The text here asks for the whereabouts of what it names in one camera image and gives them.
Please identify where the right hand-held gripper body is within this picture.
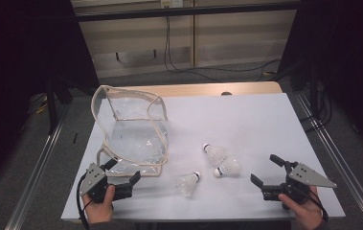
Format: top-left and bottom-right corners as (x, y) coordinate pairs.
(261, 161), (337, 206)

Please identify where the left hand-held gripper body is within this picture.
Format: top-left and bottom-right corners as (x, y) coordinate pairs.
(79, 162), (135, 204)

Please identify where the white shuttlecock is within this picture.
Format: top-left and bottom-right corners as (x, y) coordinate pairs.
(175, 171), (202, 198)
(213, 156), (241, 178)
(202, 142), (229, 168)

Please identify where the transparent bag with beige trim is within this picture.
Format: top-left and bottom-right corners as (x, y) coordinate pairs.
(91, 84), (170, 177)

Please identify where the person's left hand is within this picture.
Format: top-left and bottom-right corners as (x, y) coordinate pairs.
(81, 185), (116, 224)

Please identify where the person's right hand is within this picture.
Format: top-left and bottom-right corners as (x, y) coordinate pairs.
(278, 186), (326, 230)

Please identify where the black metal stand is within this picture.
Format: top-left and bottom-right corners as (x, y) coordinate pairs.
(290, 57), (333, 132)
(44, 76), (75, 135)

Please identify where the black curtain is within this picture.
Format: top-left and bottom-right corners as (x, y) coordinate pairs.
(278, 0), (363, 159)
(0, 0), (101, 196)

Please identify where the black horizontal bar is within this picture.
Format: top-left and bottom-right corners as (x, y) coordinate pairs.
(73, 1), (302, 23)

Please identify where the left hand-held gripper cable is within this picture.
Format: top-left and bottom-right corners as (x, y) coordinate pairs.
(76, 172), (91, 230)

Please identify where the hand-held gripper cable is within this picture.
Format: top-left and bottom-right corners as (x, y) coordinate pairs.
(303, 188), (329, 223)
(76, 172), (91, 230)

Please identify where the right hand-held gripper cable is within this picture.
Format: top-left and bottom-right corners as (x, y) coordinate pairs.
(303, 188), (329, 223)

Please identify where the aluminium floor rail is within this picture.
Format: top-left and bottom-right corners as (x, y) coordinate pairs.
(295, 92), (363, 230)
(5, 104), (70, 230)

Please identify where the black curved wall handle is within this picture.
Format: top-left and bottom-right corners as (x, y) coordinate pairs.
(115, 48), (158, 64)

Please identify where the black wall cable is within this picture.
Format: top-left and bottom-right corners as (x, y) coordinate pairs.
(168, 16), (283, 74)
(164, 16), (221, 83)

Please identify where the white wall socket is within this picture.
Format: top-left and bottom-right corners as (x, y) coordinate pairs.
(160, 0), (184, 9)

